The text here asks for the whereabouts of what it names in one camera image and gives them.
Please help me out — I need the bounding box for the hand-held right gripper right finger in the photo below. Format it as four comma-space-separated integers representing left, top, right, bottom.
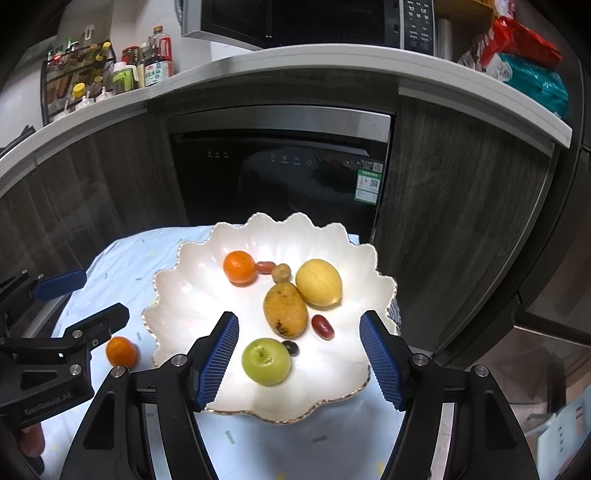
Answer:
359, 311, 541, 480

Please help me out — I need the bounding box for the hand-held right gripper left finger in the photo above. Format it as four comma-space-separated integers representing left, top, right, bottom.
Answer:
59, 311, 241, 480

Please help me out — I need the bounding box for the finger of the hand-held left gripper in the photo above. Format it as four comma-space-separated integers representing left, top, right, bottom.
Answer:
0, 270, 88, 324
62, 303, 130, 365

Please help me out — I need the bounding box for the large mandarin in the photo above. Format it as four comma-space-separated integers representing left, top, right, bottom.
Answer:
106, 336, 139, 368

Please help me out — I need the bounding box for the green apple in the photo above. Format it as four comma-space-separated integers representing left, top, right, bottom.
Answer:
242, 338, 293, 387

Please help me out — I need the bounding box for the dark red oval tomato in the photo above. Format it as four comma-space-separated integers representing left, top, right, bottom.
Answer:
311, 314, 334, 340

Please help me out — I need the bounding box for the white scalloped bowl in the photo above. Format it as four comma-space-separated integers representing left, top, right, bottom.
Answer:
141, 212, 398, 424

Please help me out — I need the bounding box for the yellow grapefruit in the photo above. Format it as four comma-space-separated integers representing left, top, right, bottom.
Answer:
295, 259, 343, 309

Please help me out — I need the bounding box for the person's left hand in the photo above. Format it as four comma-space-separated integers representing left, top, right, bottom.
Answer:
18, 422, 46, 462

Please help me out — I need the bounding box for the yellow-brown mango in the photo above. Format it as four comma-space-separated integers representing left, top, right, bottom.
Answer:
263, 281, 308, 337

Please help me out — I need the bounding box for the dark wood cabinet door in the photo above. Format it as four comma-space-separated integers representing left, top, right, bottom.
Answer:
372, 97, 555, 356
0, 108, 190, 278

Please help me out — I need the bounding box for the small mandarin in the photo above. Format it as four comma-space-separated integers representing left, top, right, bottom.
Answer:
224, 250, 256, 284

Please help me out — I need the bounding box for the light blue patterned tablecloth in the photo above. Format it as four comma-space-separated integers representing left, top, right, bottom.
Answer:
44, 224, 458, 480

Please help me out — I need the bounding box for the black built-in dishwasher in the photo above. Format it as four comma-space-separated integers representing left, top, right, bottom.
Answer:
166, 108, 397, 245

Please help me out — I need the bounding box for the white plastic crate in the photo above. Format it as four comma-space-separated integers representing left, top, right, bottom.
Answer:
536, 390, 591, 480

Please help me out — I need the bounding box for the green and white bottle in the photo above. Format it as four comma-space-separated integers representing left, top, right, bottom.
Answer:
112, 62, 134, 95

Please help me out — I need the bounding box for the labelled dark sauce bottle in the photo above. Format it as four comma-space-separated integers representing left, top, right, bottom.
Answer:
144, 27, 175, 88

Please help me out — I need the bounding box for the white paper towel roll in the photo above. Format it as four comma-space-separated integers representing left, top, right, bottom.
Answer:
436, 18, 458, 61

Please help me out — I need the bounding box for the red snack packet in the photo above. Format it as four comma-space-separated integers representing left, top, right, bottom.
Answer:
478, 16, 564, 72

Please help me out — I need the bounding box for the black microwave oven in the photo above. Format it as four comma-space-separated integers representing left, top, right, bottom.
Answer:
181, 0, 437, 51

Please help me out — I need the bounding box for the black wire spice rack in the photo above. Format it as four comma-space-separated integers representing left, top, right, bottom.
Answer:
41, 41, 116, 125

